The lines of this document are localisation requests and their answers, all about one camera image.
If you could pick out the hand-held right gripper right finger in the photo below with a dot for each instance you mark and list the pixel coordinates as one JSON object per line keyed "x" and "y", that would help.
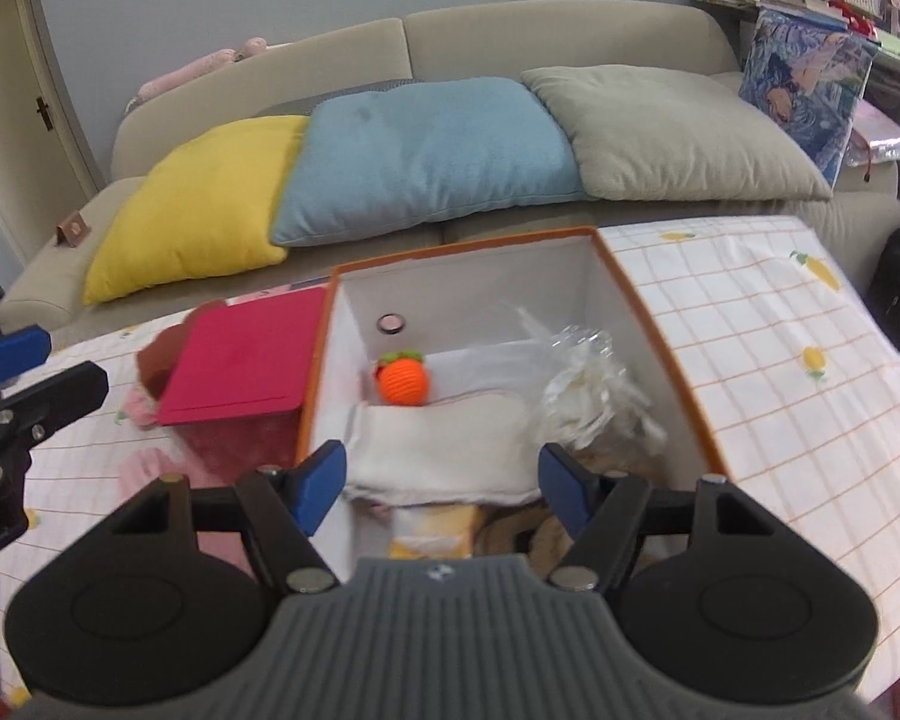
{"x": 562, "y": 487}

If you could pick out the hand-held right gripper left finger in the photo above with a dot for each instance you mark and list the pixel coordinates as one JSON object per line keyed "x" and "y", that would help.
{"x": 319, "y": 487}

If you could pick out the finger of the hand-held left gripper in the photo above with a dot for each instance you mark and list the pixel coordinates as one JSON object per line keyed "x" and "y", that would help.
{"x": 60, "y": 394}
{"x": 7, "y": 358}

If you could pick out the brown plush headband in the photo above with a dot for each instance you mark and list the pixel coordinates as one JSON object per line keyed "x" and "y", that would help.
{"x": 525, "y": 536}

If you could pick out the yellow snack packet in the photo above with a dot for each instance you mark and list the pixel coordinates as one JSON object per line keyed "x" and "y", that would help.
{"x": 435, "y": 532}

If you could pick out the white cloth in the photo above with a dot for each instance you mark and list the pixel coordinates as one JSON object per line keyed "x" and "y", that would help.
{"x": 442, "y": 450}

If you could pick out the orange crochet fruit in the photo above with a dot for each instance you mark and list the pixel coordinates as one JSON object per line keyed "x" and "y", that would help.
{"x": 403, "y": 382}

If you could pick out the orange storage box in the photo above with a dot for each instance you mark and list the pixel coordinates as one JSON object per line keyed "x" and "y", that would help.
{"x": 495, "y": 292}

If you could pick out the pink crochet toy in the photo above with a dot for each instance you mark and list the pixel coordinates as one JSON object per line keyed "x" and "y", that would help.
{"x": 139, "y": 409}

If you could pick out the brown bear-shaped sponge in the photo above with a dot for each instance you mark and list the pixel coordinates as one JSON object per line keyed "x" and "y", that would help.
{"x": 165, "y": 360}

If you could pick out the brown leather holder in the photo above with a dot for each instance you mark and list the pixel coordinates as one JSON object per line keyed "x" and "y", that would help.
{"x": 75, "y": 232}

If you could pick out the red lidded clear box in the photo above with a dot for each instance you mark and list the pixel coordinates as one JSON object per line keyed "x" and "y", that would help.
{"x": 240, "y": 360}

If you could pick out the yellow pillow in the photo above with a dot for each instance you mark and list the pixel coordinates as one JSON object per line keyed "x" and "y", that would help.
{"x": 195, "y": 210}

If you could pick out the checked lemon tablecloth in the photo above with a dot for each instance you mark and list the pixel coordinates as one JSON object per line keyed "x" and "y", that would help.
{"x": 757, "y": 360}

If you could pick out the cream door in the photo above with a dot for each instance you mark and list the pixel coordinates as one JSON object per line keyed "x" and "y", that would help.
{"x": 15, "y": 75}

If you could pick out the pink bolster plush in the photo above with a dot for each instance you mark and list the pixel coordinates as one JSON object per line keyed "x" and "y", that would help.
{"x": 195, "y": 67}

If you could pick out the beige pillow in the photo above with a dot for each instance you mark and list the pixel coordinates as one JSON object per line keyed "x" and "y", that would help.
{"x": 667, "y": 135}

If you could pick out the grey striped cushion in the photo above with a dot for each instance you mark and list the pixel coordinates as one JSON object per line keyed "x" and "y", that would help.
{"x": 360, "y": 94}

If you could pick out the beige fabric sofa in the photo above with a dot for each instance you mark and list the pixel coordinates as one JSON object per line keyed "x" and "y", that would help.
{"x": 495, "y": 37}

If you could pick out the blue printed pillow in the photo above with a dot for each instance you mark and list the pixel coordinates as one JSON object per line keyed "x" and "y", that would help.
{"x": 802, "y": 82}

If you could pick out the pink plastic bag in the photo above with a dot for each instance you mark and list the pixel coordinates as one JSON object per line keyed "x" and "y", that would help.
{"x": 885, "y": 142}

